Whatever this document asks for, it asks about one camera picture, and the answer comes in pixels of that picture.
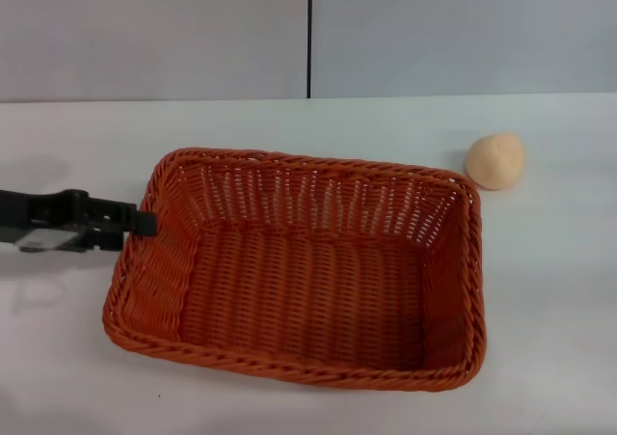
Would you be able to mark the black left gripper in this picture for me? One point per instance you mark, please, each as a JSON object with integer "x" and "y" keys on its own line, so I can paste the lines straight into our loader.
{"x": 48, "y": 215}

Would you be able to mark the orange woven plastic basket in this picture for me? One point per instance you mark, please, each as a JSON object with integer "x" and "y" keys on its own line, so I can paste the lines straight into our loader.
{"x": 308, "y": 290}

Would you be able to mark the pale round bread bun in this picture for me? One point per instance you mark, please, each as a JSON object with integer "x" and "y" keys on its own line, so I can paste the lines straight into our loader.
{"x": 494, "y": 161}

